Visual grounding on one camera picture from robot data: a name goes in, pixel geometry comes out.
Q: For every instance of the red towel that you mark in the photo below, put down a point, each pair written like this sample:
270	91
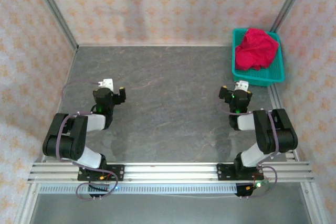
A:
256	49

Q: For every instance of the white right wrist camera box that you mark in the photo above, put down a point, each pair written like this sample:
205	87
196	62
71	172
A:
242	85

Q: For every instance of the teal plastic basket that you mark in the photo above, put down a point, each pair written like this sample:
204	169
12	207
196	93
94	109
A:
275	74

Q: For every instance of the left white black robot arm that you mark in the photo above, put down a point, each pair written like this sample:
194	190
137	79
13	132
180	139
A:
67	142

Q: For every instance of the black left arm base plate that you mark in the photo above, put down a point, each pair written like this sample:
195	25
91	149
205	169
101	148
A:
118	172

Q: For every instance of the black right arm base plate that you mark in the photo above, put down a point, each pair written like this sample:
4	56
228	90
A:
223	172

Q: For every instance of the aluminium frame post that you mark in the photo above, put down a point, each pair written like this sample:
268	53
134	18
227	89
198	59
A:
288	1
55	11

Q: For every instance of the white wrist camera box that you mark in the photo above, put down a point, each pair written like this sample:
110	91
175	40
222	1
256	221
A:
107	83
242	85

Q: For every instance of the aluminium mounting rail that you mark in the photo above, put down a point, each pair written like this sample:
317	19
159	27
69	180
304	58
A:
170	172

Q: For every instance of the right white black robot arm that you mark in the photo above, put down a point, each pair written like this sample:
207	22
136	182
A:
281	134

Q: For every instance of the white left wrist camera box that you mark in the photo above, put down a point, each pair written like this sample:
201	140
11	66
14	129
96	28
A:
107	83

